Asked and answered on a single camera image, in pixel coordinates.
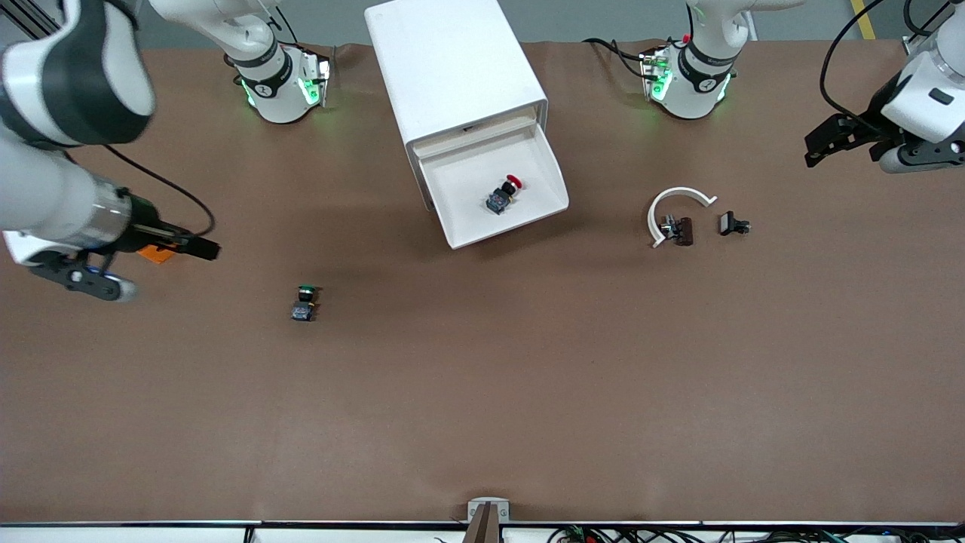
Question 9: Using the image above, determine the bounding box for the white plastic drawer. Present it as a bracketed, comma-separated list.
[413, 121, 571, 250]
[412, 106, 541, 159]

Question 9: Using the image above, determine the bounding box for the red push button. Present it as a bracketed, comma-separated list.
[485, 174, 526, 216]

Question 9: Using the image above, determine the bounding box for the green push button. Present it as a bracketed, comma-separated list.
[291, 284, 320, 323]

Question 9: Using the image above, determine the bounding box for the white drawer cabinet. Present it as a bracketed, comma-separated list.
[365, 0, 549, 212]

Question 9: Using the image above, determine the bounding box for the white curved plastic clamp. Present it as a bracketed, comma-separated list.
[647, 186, 717, 248]

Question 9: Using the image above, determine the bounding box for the brown table cover sheet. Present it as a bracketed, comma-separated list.
[0, 38, 965, 525]

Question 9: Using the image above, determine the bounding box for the black arm base cable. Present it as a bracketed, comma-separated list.
[582, 36, 653, 82]

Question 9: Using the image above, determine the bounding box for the grey metal bracket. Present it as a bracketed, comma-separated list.
[467, 498, 510, 523]

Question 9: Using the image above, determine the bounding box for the brown mounting post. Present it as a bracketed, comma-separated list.
[462, 503, 504, 543]

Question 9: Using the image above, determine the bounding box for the cable bundle below table edge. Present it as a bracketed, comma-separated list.
[547, 524, 965, 543]

